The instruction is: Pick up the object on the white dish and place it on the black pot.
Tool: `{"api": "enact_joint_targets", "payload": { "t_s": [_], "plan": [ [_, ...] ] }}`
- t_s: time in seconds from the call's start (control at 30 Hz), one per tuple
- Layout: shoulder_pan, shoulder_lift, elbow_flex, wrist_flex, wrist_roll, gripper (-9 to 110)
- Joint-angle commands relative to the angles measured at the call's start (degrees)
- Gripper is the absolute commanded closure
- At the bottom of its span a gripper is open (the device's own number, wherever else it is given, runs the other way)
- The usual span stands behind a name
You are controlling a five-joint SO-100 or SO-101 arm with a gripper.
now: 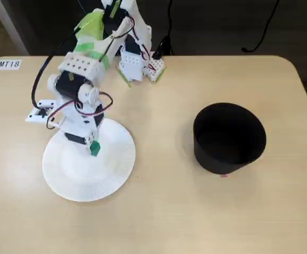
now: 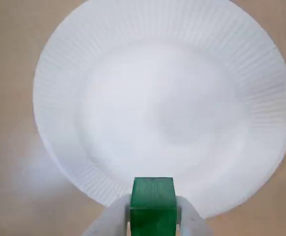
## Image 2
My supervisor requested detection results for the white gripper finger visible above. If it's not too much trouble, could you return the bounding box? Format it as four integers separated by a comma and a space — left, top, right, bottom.
82, 193, 133, 236
176, 195, 214, 236

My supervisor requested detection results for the white paper plate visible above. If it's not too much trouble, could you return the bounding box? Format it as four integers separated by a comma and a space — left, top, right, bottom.
32, 0, 286, 217

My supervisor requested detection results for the small green cube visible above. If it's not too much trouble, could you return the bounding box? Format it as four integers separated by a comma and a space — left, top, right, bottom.
129, 177, 178, 236

